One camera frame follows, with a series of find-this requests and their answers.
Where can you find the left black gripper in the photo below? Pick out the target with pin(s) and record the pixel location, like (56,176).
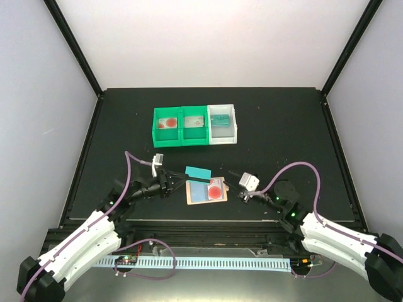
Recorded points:
(165,186)

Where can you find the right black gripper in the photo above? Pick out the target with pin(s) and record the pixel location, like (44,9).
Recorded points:
(241,194)

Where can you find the red white card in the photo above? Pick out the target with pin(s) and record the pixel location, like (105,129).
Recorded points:
(215,189)
(167,123)

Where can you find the beige leather card holder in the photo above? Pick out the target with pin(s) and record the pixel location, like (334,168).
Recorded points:
(196,193)

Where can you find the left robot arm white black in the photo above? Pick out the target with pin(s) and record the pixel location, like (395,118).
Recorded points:
(50,276)

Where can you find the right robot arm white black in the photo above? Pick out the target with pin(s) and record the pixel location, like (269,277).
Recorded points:
(376,258)

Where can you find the red white card in bin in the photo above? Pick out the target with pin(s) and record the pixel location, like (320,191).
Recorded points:
(167,123)

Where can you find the teal VIP card in bin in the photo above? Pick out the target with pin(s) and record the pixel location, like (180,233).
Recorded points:
(220,121)

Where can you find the white grey card in bin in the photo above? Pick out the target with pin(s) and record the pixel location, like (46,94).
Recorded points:
(193,121)

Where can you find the left green bin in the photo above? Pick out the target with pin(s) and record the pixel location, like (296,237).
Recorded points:
(170,137)

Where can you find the green bin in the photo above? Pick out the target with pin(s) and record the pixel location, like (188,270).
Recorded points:
(170,137)
(195,129)

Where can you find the white bin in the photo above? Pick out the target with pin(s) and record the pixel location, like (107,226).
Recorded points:
(223,136)

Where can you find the middle green bin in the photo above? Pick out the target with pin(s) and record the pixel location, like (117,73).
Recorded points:
(195,129)

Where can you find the left small circuit board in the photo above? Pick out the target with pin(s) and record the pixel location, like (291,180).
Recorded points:
(126,260)

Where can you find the small circuit board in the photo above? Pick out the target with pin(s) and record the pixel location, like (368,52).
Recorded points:
(305,262)
(126,260)

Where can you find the right small circuit board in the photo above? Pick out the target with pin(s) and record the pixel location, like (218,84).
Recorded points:
(305,262)

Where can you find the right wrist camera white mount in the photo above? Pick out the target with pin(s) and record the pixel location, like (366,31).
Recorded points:
(249,182)

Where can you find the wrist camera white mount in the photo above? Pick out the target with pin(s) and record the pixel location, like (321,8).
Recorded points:
(249,182)
(157,163)

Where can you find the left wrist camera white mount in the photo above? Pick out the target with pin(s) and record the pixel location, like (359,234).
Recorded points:
(157,163)

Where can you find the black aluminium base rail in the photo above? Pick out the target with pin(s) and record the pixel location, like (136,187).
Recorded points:
(266,235)

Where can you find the white slotted cable duct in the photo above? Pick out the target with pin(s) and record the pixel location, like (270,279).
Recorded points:
(202,263)

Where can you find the left black frame post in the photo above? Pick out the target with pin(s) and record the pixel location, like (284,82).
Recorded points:
(73,44)

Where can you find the black frame post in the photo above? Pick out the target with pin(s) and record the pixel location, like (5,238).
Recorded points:
(73,44)
(353,40)

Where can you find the right black frame post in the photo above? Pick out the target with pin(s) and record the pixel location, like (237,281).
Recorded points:
(353,40)

